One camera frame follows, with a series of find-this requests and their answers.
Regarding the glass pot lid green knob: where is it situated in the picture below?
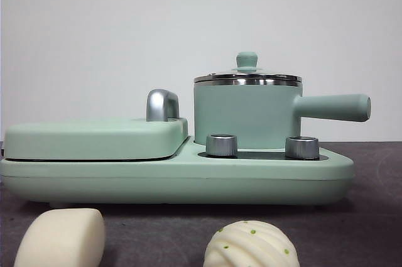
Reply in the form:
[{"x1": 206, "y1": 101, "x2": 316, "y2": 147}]
[{"x1": 193, "y1": 52, "x2": 302, "y2": 87}]

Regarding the pleated bun with green dots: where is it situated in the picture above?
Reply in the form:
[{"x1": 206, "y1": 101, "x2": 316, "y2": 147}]
[{"x1": 204, "y1": 219, "x2": 302, "y2": 267}]

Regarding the smooth white steamed bun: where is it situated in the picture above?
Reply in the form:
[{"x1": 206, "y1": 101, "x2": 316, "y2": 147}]
[{"x1": 14, "y1": 207, "x2": 106, "y2": 267}]

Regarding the silver control knob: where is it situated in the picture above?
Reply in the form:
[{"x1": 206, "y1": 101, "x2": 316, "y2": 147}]
[
  {"x1": 285, "y1": 136, "x2": 320, "y2": 160},
  {"x1": 205, "y1": 134, "x2": 239, "y2": 157}
]

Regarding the mint green breakfast machine base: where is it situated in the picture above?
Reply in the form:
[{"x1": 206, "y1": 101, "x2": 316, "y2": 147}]
[{"x1": 0, "y1": 136, "x2": 356, "y2": 210}]

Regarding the black control panel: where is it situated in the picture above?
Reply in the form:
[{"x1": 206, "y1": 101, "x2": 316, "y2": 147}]
[{"x1": 198, "y1": 150, "x2": 329, "y2": 160}]

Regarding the mint green grill lid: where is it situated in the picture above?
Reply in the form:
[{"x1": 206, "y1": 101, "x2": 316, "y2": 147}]
[{"x1": 3, "y1": 117, "x2": 189, "y2": 160}]

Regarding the mint green handled steamer pot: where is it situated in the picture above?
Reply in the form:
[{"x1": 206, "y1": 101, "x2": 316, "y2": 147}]
[{"x1": 193, "y1": 81, "x2": 372, "y2": 150}]

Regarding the silver grill lid handle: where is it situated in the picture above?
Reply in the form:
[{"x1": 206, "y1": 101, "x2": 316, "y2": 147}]
[{"x1": 146, "y1": 89, "x2": 180, "y2": 123}]

